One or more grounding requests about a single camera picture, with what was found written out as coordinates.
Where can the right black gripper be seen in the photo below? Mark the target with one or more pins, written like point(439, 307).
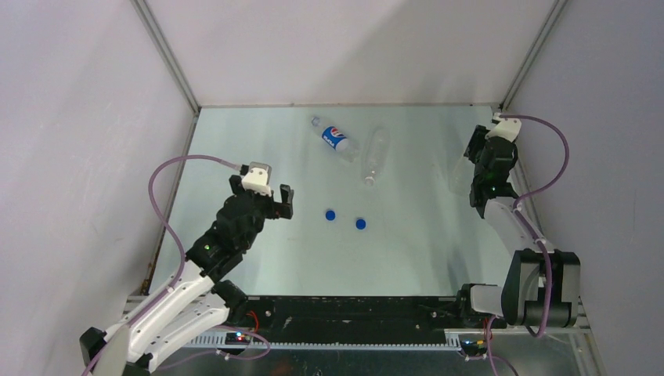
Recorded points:
point(477, 141)

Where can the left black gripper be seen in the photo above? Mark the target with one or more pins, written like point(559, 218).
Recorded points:
point(283, 209)

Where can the clear bottle with yellow label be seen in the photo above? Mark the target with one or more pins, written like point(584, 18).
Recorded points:
point(460, 178)

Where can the clear unlabelled plastic bottle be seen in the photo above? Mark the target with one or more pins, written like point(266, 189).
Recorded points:
point(375, 155)

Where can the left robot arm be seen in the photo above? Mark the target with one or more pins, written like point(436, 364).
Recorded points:
point(197, 296)

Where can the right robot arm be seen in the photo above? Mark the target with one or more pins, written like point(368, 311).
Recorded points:
point(542, 285)

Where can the Pepsi labelled clear bottle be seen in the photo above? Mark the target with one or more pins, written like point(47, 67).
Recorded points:
point(336, 139)

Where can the left controller board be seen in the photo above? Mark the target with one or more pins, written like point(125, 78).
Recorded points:
point(237, 338)

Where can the controller board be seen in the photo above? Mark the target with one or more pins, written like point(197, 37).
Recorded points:
point(237, 338)
point(473, 349)

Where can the right controller board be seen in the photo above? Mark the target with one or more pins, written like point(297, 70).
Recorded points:
point(473, 349)

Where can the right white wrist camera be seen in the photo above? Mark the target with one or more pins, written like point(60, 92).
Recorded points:
point(507, 128)

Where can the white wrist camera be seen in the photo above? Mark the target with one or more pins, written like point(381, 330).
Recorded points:
point(258, 177)
point(507, 128)

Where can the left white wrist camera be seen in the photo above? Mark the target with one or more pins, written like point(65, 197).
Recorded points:
point(258, 177)

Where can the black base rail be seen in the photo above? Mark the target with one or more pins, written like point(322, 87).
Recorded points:
point(363, 319)

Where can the white slotted cable duct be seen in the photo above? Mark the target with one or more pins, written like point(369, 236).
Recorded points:
point(215, 340)

